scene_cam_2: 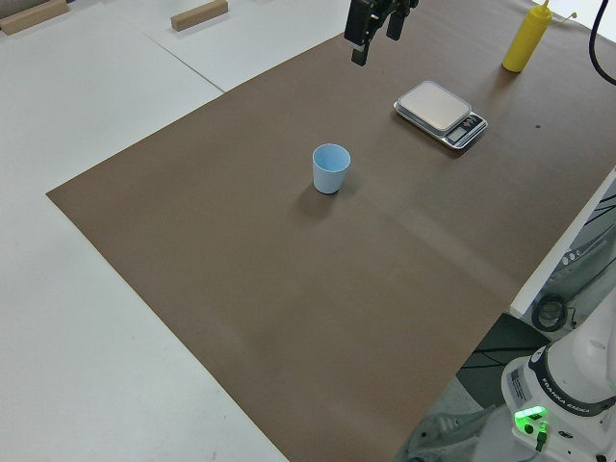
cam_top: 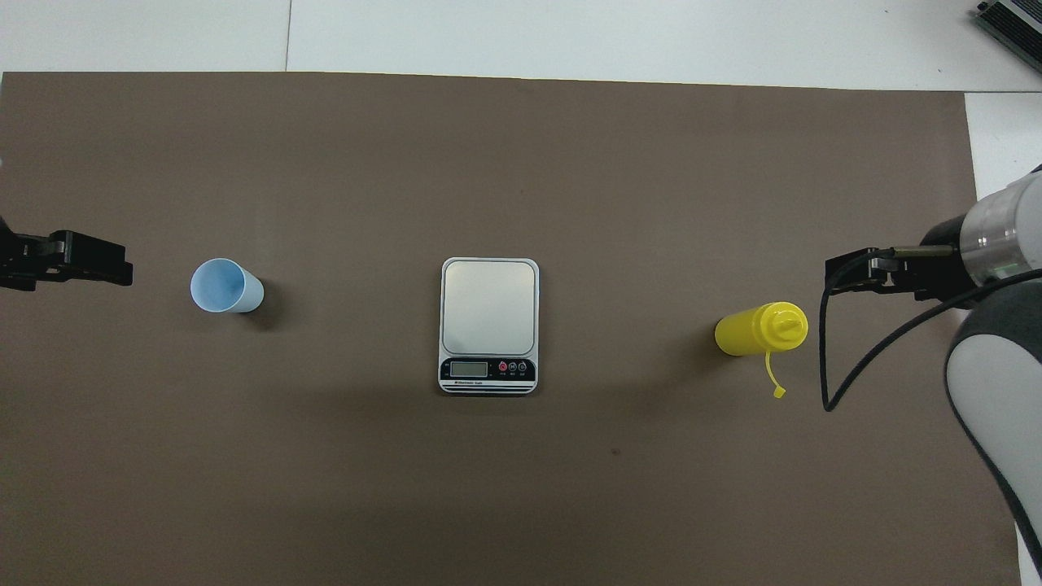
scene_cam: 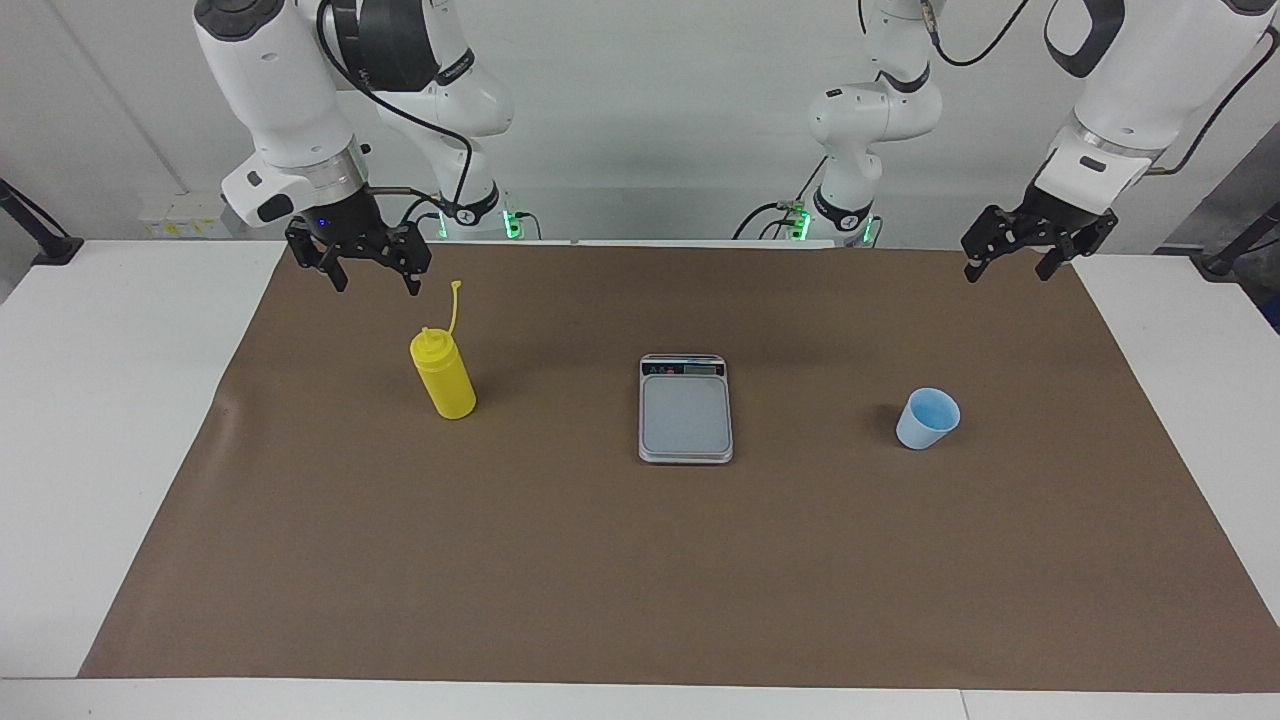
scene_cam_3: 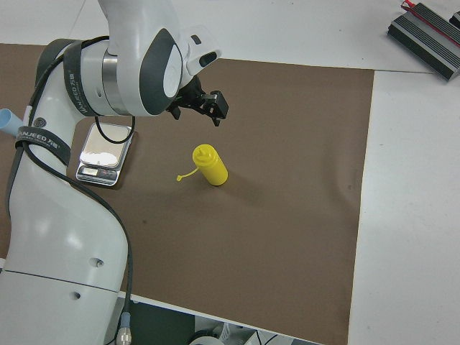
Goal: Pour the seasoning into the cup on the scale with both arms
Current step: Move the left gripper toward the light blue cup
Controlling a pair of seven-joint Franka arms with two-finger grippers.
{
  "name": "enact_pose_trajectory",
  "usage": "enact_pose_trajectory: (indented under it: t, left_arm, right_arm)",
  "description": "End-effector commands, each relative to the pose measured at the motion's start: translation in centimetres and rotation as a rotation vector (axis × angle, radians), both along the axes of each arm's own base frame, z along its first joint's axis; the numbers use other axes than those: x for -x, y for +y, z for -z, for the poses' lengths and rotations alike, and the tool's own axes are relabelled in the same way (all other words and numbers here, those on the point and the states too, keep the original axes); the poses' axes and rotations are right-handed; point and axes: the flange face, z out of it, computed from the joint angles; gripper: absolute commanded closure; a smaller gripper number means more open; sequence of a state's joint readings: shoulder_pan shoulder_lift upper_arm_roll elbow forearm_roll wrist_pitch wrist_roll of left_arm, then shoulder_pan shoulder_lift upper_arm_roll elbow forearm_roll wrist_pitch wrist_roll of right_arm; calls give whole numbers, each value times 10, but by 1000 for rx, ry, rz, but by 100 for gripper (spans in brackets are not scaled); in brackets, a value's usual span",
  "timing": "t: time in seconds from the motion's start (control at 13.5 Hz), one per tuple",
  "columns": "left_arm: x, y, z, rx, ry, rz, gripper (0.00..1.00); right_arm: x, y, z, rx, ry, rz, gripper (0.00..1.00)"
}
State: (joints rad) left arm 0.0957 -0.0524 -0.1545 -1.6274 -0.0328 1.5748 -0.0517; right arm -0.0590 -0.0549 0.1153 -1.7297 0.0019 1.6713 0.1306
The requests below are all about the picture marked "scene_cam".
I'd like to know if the white wall socket box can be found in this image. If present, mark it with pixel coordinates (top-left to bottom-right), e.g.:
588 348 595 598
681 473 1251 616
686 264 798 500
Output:
138 192 233 239

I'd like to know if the black clamp stand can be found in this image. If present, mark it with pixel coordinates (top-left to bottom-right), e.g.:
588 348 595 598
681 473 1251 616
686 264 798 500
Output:
0 178 84 267
1190 200 1280 278

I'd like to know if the black base cable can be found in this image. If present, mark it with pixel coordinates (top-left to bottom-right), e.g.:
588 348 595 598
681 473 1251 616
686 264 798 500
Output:
733 155 831 241
395 195 446 241

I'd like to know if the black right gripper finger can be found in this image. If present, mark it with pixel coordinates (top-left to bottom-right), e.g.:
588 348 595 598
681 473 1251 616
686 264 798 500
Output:
286 220 349 293
388 224 433 297

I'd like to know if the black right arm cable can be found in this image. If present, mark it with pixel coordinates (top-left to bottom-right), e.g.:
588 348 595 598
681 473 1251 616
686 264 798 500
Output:
316 0 475 226

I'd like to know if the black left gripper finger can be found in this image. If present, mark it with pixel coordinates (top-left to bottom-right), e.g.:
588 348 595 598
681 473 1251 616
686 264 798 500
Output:
962 205 1026 284
1036 215 1119 281

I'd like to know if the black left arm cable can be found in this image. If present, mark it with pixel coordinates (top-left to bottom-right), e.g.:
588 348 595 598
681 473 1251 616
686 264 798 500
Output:
920 0 1280 177

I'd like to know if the blue plastic cup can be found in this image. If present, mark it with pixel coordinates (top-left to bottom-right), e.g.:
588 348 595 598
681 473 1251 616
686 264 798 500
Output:
896 388 962 451

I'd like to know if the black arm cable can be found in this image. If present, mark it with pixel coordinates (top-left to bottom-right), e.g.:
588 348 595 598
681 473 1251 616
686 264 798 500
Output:
316 0 475 226
920 0 1280 177

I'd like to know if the brown table mat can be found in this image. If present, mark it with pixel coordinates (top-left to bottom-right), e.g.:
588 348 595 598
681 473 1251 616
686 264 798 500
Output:
78 240 1280 694

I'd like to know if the yellow squeeze bottle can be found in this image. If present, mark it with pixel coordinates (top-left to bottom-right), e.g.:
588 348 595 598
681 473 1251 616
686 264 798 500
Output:
410 281 478 421

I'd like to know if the silver digital kitchen scale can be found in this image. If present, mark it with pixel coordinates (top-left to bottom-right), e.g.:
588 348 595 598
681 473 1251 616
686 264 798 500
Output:
638 354 734 466

